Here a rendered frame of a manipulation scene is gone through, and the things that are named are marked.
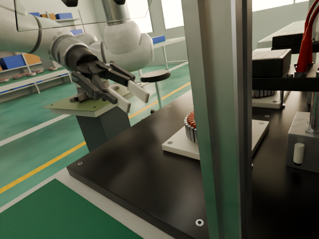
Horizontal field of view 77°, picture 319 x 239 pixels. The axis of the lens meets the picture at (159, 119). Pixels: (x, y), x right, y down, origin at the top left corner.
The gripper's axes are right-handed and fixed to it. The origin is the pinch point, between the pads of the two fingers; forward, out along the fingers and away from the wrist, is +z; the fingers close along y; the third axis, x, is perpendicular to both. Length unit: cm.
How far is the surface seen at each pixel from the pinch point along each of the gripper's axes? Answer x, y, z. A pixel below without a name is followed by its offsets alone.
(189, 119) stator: 7.4, 3.2, 17.1
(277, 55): 22.9, 1.4, 23.7
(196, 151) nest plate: 5.7, 6.9, 21.6
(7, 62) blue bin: -284, -133, -509
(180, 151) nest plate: 3.7, 7.6, 19.4
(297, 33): 22.4, -21.0, 23.1
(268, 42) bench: -12, -157, 2
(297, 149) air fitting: 14.9, 5.0, 32.2
